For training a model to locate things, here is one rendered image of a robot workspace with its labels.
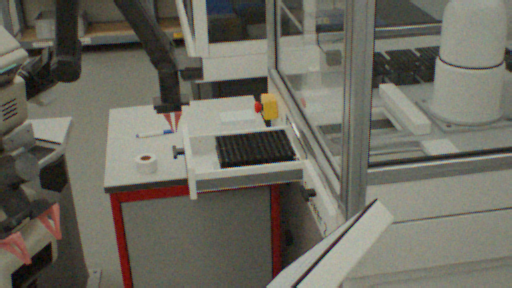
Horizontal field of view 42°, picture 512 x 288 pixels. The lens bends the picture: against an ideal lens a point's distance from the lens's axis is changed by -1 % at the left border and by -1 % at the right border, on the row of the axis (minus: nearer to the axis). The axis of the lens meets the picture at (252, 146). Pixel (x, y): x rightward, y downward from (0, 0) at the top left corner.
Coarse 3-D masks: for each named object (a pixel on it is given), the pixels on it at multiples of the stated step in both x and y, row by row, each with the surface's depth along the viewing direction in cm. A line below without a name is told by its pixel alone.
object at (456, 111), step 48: (384, 0) 131; (432, 0) 132; (480, 0) 134; (384, 48) 135; (432, 48) 137; (480, 48) 139; (384, 96) 140; (432, 96) 142; (480, 96) 144; (384, 144) 146; (432, 144) 148; (480, 144) 150
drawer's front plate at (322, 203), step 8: (304, 160) 185; (304, 168) 185; (312, 168) 181; (304, 176) 186; (312, 176) 177; (304, 184) 188; (312, 184) 177; (320, 184) 173; (320, 192) 170; (312, 200) 179; (320, 200) 169; (328, 200) 166; (312, 208) 180; (320, 208) 170; (328, 208) 163; (320, 216) 171; (328, 216) 163; (336, 216) 161; (320, 224) 172; (328, 224) 163; (336, 224) 162; (328, 232) 164
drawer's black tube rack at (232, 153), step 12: (252, 132) 209; (264, 132) 209; (276, 132) 208; (228, 144) 202; (240, 144) 202; (252, 144) 201; (264, 144) 201; (276, 144) 202; (288, 144) 201; (228, 156) 196; (240, 156) 195; (252, 156) 195; (264, 156) 194; (276, 156) 194; (288, 156) 194; (228, 168) 194
